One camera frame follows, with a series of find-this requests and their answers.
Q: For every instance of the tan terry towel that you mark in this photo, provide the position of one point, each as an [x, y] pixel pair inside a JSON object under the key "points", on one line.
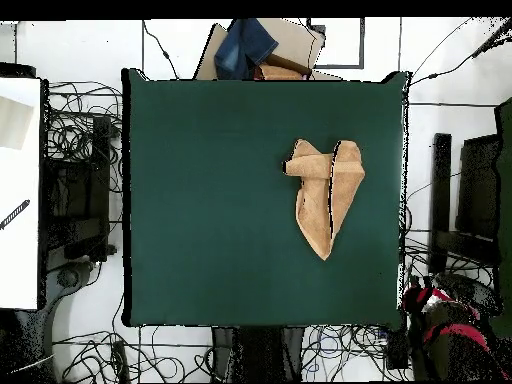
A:
{"points": [[316, 216]]}

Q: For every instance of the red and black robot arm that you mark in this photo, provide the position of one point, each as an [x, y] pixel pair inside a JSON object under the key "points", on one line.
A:
{"points": [[464, 332]]}

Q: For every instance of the dark green table cloth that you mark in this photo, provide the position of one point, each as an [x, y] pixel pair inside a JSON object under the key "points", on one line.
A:
{"points": [[200, 200]]}

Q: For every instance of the folded tan towel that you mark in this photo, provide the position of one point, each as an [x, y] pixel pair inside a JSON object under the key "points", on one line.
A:
{"points": [[280, 73]]}

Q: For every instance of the dark brown cloth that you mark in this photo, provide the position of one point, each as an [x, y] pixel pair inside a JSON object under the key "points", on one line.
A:
{"points": [[288, 62]]}

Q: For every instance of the black equipment stand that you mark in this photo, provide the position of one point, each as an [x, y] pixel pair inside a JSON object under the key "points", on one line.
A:
{"points": [[100, 180]]}

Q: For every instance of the blue jeans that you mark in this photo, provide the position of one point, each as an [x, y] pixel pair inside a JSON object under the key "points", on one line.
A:
{"points": [[244, 48]]}

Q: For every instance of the cardboard box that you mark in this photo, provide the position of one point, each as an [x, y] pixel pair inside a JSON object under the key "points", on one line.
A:
{"points": [[296, 40]]}

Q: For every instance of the small black box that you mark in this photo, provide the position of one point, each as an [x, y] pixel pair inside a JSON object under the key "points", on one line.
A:
{"points": [[396, 352]]}

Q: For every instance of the black power strip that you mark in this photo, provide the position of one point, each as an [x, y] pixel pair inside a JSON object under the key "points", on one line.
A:
{"points": [[120, 360]]}

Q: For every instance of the grey chair base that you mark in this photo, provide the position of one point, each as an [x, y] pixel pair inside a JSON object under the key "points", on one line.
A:
{"points": [[66, 278]]}

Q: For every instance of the black chair base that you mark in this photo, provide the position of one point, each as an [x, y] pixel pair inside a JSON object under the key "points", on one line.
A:
{"points": [[472, 286]]}

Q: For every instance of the black striped tool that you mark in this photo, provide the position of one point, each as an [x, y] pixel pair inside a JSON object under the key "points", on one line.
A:
{"points": [[16, 214]]}

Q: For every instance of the white table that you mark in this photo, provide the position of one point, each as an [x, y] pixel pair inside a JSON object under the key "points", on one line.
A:
{"points": [[20, 260]]}

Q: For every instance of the dark green hanging cloth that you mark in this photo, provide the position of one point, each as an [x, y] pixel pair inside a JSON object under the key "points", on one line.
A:
{"points": [[506, 160]]}

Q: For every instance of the beige box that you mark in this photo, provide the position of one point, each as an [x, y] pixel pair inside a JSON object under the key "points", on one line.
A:
{"points": [[14, 124]]}

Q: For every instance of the black device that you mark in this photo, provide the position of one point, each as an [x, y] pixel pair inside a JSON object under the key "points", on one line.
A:
{"points": [[16, 71]]}

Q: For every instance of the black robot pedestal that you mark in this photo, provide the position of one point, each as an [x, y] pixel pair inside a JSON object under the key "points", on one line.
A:
{"points": [[256, 352]]}

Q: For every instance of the black frame stand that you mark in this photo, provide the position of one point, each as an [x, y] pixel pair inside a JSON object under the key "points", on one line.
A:
{"points": [[442, 180]]}

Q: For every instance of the grey rectangular frame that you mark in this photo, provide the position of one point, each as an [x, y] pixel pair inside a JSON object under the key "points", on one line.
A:
{"points": [[362, 44]]}

